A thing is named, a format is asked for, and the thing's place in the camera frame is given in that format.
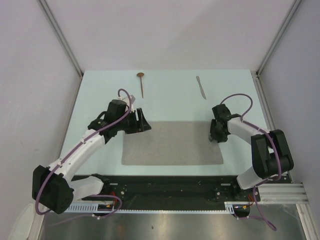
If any white slotted cable duct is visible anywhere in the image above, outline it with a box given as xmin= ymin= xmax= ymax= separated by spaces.
xmin=65 ymin=202 xmax=249 ymax=215

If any left aluminium frame post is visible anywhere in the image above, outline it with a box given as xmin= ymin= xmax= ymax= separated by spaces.
xmin=36 ymin=0 xmax=84 ymax=78

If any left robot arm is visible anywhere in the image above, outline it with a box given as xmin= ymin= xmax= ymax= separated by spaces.
xmin=32 ymin=95 xmax=152 ymax=215

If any grey cloth napkin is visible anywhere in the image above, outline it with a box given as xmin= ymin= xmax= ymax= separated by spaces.
xmin=122 ymin=121 xmax=224 ymax=166

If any aluminium frame post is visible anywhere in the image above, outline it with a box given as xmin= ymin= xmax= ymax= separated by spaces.
xmin=255 ymin=0 xmax=304 ymax=78
xmin=36 ymin=0 xmax=84 ymax=78

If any aluminium cross rail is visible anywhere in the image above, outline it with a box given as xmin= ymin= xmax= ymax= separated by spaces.
xmin=258 ymin=183 xmax=309 ymax=205

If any brown wooden spoon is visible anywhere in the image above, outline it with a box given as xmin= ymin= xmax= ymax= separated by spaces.
xmin=136 ymin=72 xmax=145 ymax=98

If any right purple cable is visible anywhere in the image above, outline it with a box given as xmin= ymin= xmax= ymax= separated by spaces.
xmin=219 ymin=93 xmax=283 ymax=232

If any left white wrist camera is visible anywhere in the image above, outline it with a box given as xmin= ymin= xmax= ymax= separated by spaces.
xmin=117 ymin=95 xmax=136 ymax=112

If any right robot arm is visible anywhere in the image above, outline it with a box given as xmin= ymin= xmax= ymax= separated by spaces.
xmin=209 ymin=104 xmax=294 ymax=201

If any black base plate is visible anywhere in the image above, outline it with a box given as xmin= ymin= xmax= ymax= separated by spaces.
xmin=85 ymin=175 xmax=260 ymax=207

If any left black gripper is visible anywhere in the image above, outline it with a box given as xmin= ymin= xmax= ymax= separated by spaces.
xmin=116 ymin=108 xmax=151 ymax=135

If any right aluminium frame post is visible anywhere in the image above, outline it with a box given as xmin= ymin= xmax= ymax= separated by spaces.
xmin=255 ymin=0 xmax=304 ymax=78

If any silver knife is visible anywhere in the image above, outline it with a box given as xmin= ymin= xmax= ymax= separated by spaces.
xmin=196 ymin=76 xmax=207 ymax=100

